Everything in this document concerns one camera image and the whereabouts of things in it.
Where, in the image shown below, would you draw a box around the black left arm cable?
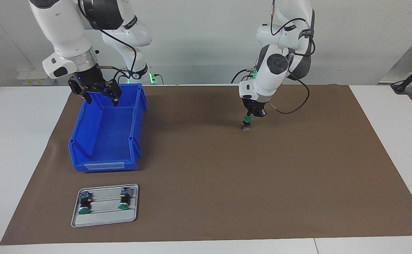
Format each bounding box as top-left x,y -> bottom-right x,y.
270,0 -> 315,114

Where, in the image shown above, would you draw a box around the grey metal tray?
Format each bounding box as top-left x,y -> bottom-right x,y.
71,184 -> 139,228

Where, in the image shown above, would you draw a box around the black base cable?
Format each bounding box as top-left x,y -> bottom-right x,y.
231,69 -> 259,84

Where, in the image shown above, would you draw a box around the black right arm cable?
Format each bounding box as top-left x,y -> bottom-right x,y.
77,0 -> 136,85

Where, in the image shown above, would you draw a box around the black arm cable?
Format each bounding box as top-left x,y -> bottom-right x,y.
270,0 -> 315,114
77,0 -> 136,85

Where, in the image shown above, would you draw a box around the blue plastic storage bin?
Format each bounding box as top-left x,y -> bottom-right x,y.
68,83 -> 147,173

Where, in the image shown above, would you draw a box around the brown table mat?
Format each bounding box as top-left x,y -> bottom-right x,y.
0,84 -> 412,246

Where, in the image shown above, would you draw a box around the white cardboard box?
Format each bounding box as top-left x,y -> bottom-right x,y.
17,68 -> 48,86

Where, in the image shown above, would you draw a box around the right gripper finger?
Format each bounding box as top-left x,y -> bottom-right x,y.
104,81 -> 123,107
68,79 -> 93,104

